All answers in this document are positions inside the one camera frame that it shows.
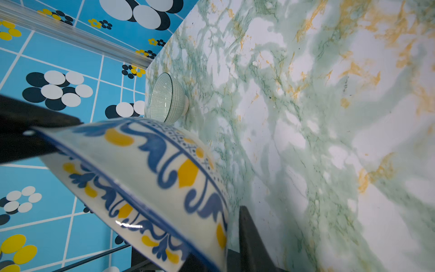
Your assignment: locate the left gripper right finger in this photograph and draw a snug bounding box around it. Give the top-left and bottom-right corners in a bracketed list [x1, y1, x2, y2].
[239, 206, 283, 272]

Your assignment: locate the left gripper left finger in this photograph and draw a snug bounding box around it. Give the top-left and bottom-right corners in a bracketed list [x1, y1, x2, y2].
[1, 95, 83, 164]

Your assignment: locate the blue yellow floral bowl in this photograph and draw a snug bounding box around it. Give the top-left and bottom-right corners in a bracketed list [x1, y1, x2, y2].
[35, 117, 228, 272]

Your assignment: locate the black two-tier dish rack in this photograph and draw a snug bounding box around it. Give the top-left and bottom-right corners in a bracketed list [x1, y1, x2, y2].
[54, 244, 151, 272]

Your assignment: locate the pale green glass bowl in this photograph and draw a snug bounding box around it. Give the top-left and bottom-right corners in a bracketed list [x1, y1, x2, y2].
[149, 73, 189, 125]

